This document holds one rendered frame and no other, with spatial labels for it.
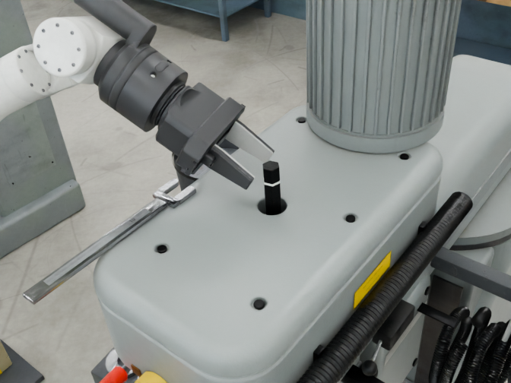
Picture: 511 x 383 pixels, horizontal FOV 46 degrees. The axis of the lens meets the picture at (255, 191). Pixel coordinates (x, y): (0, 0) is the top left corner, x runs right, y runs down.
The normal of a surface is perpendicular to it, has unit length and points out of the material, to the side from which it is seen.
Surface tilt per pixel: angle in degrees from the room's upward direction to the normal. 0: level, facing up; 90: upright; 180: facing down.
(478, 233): 0
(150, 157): 0
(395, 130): 90
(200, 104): 30
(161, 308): 9
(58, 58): 69
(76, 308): 0
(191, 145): 52
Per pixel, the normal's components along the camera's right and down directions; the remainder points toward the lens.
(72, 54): -0.22, 0.29
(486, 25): -0.62, 0.51
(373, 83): -0.23, 0.61
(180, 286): -0.06, -0.78
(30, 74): 0.88, -0.35
